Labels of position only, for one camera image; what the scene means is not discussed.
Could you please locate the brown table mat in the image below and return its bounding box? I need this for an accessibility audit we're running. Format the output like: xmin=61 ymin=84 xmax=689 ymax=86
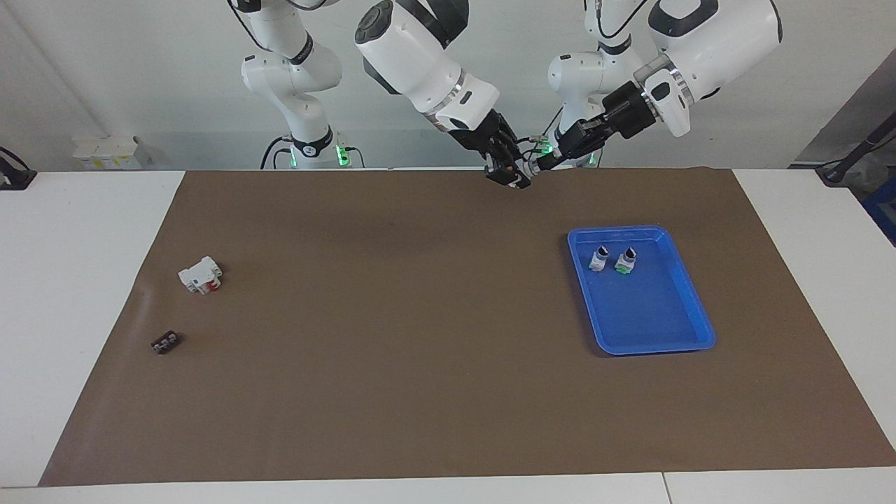
xmin=38 ymin=168 xmax=896 ymax=487

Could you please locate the blue crate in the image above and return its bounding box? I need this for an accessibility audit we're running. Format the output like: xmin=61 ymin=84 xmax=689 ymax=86
xmin=862 ymin=183 xmax=896 ymax=247

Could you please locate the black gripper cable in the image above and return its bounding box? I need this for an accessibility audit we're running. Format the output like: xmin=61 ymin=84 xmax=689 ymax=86
xmin=584 ymin=0 xmax=662 ymax=40
xmin=225 ymin=0 xmax=337 ymax=51

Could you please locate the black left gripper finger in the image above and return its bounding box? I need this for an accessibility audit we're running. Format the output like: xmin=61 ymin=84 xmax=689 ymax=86
xmin=558 ymin=115 xmax=608 ymax=151
xmin=533 ymin=134 xmax=607 ymax=174

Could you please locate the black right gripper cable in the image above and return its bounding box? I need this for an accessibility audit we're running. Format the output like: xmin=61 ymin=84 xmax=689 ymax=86
xmin=225 ymin=0 xmax=337 ymax=51

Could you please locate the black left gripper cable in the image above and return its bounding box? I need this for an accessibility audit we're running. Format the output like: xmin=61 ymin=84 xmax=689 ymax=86
xmin=584 ymin=0 xmax=662 ymax=40

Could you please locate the black stand pole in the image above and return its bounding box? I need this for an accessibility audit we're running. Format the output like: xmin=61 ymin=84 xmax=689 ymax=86
xmin=815 ymin=112 xmax=896 ymax=186

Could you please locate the white cardboard box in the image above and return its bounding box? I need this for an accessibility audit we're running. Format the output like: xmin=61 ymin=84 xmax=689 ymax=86
xmin=73 ymin=135 xmax=151 ymax=171

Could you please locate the blue plastic tray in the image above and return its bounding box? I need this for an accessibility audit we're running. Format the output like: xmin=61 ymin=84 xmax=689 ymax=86
xmin=567 ymin=225 xmax=717 ymax=356

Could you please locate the black clamp mount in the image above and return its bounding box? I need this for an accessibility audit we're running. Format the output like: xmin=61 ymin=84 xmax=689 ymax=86
xmin=0 ymin=147 xmax=37 ymax=191

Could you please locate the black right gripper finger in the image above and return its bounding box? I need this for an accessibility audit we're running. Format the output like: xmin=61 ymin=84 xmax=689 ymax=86
xmin=500 ymin=133 xmax=530 ymax=172
xmin=484 ymin=160 xmax=531 ymax=190

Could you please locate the white circuit breaker red lever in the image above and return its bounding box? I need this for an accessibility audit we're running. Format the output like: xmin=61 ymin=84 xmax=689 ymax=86
xmin=178 ymin=256 xmax=223 ymax=295

